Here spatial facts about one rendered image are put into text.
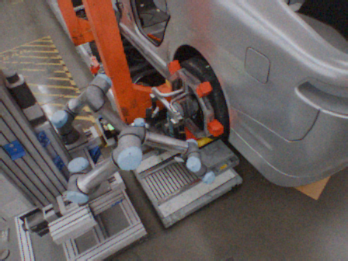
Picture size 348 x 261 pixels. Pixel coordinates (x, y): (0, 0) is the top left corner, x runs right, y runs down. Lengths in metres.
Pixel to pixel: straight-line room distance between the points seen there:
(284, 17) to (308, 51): 0.21
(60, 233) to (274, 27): 1.62
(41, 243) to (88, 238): 0.39
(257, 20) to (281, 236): 1.74
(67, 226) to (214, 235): 1.20
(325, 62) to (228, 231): 1.65
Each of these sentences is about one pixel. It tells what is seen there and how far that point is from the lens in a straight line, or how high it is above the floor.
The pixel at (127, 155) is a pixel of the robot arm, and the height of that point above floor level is 1.27.
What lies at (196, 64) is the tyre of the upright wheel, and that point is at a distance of 1.93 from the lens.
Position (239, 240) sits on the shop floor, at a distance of 2.38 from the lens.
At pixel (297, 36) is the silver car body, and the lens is 1.24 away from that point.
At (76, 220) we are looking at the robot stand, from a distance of 1.81.
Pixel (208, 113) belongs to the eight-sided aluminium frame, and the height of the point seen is 0.96.
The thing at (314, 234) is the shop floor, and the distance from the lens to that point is 2.55.
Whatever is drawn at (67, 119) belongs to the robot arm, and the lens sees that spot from 1.99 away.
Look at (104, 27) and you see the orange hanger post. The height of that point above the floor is 1.46.
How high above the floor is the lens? 2.21
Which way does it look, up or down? 46 degrees down
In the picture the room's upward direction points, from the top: 8 degrees counter-clockwise
